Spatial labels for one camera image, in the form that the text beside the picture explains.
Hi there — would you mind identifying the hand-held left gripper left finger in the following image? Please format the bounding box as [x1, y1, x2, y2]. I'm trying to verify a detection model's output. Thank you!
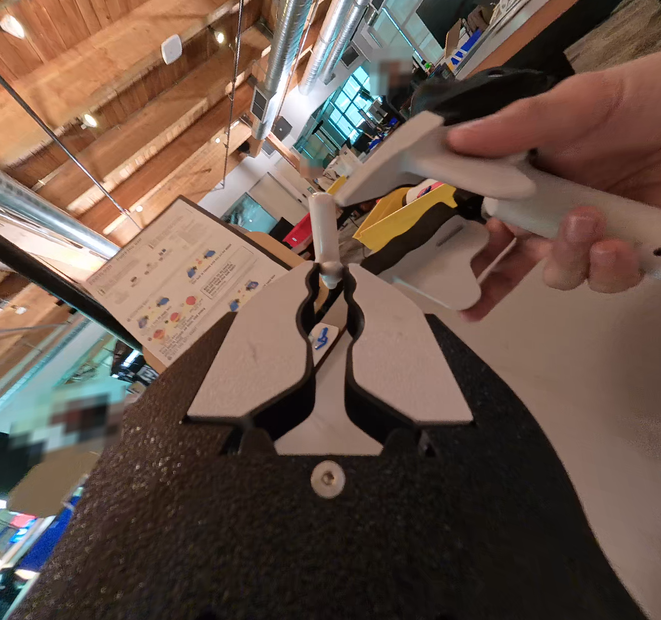
[188, 264, 319, 437]

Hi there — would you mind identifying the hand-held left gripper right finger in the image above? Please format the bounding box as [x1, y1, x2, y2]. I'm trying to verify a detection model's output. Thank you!
[344, 266, 474, 443]

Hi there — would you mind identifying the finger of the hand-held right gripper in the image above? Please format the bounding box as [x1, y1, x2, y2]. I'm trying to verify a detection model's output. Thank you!
[388, 214, 499, 313]
[333, 111, 540, 207]

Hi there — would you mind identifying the yellow plastic bin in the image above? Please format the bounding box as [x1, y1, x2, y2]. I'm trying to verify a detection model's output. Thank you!
[354, 181, 460, 254]

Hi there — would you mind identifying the white wire with red tip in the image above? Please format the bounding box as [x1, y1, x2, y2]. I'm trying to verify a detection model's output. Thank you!
[309, 193, 346, 290]

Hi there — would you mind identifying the person's right hand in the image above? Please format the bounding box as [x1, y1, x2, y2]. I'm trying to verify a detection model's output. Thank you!
[447, 52, 661, 321]

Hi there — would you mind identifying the instruction sheet board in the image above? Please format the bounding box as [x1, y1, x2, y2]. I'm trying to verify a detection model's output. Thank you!
[85, 197, 300, 368]

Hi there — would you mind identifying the red plastic bin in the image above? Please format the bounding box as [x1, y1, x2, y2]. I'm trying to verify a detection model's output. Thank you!
[284, 215, 316, 249]

